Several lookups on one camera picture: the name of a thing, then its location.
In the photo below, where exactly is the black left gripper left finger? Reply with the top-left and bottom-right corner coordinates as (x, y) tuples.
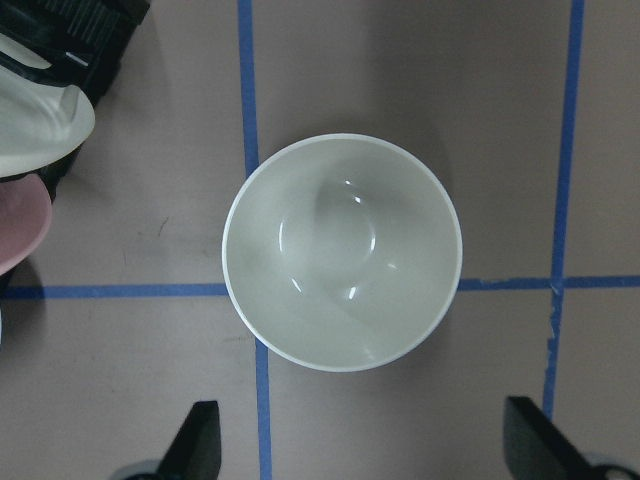
(157, 400), (221, 479)

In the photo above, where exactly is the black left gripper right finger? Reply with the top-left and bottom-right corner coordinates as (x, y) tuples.
(503, 396), (590, 479)

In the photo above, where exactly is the white bowl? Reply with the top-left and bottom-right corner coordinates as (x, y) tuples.
(222, 134), (463, 372)

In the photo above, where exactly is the pink plate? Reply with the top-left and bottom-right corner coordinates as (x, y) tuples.
(1, 174), (53, 275)

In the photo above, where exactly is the cream plate in rack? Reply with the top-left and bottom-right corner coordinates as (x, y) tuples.
(1, 34), (95, 178)

